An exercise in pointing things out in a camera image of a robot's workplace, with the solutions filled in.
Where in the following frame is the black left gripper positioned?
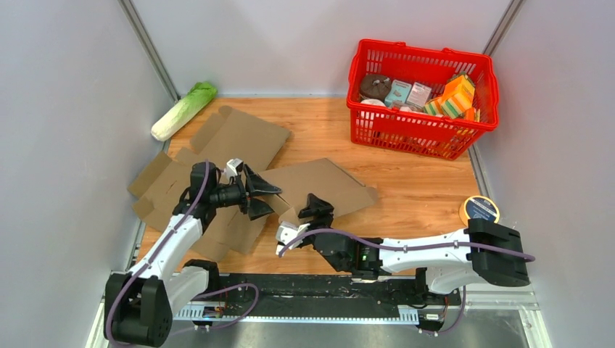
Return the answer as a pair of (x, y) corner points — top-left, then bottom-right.
(210, 165), (281, 221)

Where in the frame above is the brown cardboard box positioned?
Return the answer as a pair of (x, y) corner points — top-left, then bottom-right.
(260, 158), (379, 225)

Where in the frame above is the cardboard sheet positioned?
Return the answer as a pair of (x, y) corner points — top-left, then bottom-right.
(128, 106), (290, 262)

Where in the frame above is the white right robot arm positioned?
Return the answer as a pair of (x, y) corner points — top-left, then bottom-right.
(292, 194), (535, 304)

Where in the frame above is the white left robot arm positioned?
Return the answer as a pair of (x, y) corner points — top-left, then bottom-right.
(104, 159), (282, 347)

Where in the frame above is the teal packet box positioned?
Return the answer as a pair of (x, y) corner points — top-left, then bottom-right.
(384, 80), (413, 107)

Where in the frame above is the pink white packet box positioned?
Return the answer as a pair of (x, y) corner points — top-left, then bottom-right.
(405, 82), (432, 111)

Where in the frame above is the orange yellow striped box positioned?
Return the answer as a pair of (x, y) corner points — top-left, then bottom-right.
(424, 72), (481, 122)

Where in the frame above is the napa cabbage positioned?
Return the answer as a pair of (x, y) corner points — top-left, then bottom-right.
(150, 82), (218, 141)

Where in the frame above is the brown round container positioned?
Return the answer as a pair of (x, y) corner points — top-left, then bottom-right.
(359, 74), (392, 101)

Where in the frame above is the red plastic basket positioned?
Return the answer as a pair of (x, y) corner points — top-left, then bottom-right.
(347, 39), (499, 160)

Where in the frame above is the yellow blue tape roll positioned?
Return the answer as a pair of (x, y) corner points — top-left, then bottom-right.
(458, 195), (500, 226)

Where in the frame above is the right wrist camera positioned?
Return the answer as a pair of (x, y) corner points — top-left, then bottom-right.
(276, 221), (310, 256)

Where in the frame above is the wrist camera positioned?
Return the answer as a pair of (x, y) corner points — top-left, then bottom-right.
(276, 221), (310, 256)
(224, 158), (244, 180)

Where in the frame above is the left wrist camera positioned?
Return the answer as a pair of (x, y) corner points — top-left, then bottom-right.
(224, 158), (244, 180)

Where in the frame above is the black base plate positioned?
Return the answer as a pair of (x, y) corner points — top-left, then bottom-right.
(176, 273), (461, 324)

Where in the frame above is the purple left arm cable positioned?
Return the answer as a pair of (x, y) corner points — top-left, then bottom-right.
(104, 160), (260, 347)

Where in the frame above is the aluminium frame rail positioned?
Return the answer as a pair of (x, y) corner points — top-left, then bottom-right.
(112, 273), (552, 347)

